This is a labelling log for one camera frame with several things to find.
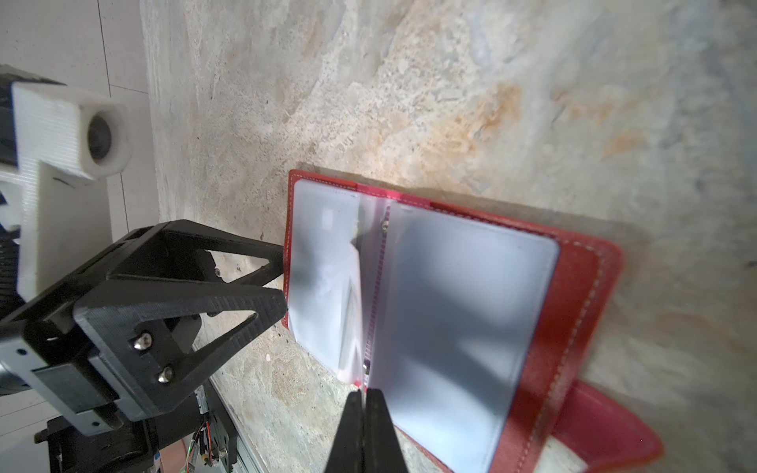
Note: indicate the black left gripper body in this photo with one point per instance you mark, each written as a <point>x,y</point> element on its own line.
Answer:
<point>43,348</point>

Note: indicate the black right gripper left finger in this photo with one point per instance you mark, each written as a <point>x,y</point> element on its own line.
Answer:
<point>346,455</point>

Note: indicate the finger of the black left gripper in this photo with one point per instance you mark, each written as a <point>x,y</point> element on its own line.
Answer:
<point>143,331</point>
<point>171,265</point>

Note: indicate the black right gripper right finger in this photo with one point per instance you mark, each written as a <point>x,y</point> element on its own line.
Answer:
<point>381,449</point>

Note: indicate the red card holder wallet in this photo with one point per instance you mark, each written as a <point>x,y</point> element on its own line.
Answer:
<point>475,329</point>

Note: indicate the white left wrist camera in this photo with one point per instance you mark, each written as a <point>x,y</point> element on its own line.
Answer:
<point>59,146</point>

